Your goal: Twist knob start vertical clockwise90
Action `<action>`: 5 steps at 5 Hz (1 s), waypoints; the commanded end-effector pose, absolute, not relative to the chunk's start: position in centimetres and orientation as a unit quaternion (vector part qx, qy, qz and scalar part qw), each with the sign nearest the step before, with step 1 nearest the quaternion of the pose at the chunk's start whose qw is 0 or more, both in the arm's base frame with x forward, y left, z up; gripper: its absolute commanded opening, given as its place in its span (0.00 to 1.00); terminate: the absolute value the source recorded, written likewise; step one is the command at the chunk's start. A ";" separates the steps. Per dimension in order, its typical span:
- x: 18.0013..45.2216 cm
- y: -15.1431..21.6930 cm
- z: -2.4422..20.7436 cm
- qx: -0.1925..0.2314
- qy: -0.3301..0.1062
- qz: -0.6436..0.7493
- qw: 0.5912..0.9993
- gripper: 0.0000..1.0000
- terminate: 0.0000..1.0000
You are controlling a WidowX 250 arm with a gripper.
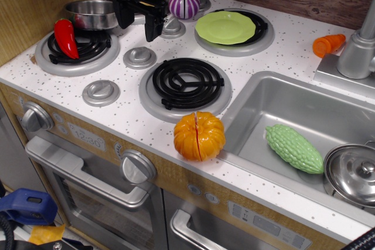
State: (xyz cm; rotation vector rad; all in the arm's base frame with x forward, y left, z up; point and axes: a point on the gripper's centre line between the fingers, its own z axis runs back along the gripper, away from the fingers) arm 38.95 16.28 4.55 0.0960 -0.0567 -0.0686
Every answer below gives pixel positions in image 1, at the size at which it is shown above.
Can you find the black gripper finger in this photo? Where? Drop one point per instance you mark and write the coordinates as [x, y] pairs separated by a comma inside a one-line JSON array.
[[153, 26], [124, 11]]

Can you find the silver stove knob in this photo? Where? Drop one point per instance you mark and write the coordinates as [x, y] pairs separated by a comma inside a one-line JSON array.
[[139, 58], [173, 28], [101, 93]]

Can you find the far rear silver knob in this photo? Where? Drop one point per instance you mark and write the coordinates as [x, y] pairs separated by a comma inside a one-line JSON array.
[[204, 5]]

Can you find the left silver oven knob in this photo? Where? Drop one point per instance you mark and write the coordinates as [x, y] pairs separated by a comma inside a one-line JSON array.
[[35, 118]]

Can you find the silver oven knob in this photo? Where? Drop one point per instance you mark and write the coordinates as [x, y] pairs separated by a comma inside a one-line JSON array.
[[35, 118], [136, 168]]

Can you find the right silver oven knob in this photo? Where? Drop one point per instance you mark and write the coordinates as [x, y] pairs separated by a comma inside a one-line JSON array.
[[136, 168]]

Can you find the small steel pot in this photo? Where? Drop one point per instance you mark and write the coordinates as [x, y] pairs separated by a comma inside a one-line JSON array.
[[91, 14]]

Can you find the purple white toy onion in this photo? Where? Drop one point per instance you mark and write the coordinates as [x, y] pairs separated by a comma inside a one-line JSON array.
[[184, 9]]

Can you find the left black stove burner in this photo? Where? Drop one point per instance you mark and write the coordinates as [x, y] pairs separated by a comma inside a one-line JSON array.
[[97, 50]]

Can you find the black stove burner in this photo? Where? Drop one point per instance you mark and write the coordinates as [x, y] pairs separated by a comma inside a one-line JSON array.
[[174, 88], [97, 50]]

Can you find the red toy chili pepper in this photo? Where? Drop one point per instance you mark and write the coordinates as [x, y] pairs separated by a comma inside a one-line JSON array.
[[65, 38]]

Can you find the centre black stove burner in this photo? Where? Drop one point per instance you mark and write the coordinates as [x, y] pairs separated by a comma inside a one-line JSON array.
[[174, 88]]

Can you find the green plastic plate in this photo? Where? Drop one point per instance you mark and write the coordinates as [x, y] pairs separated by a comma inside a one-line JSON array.
[[225, 27]]

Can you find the right rear black burner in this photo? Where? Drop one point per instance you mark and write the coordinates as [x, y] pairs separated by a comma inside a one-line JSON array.
[[263, 38]]

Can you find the orange toy pumpkin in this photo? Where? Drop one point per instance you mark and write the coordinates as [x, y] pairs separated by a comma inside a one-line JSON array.
[[199, 136]]

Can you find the orange toy carrot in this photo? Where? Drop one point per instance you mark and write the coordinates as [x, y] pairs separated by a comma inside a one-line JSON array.
[[328, 44]]

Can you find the green toy bitter gourd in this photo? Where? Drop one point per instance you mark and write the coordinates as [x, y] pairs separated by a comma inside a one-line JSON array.
[[294, 149]]

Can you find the silver toy sink basin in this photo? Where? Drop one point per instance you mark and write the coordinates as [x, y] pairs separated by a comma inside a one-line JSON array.
[[325, 118]]

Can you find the silver toy faucet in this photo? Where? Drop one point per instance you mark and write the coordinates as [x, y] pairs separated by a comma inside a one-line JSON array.
[[353, 69]]

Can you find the blue clamp tool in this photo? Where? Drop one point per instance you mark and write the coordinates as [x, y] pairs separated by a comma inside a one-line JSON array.
[[29, 207]]

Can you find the yellow tape piece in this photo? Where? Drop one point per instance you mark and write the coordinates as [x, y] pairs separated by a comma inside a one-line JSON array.
[[41, 234]]

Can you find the steel pot with lid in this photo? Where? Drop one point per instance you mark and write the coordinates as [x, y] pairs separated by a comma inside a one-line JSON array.
[[349, 174]]

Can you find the silver oven door handle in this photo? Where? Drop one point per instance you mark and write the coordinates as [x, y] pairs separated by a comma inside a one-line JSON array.
[[70, 166]]

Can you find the silver dishwasher door handle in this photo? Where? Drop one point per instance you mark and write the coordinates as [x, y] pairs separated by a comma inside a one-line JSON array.
[[179, 226]]

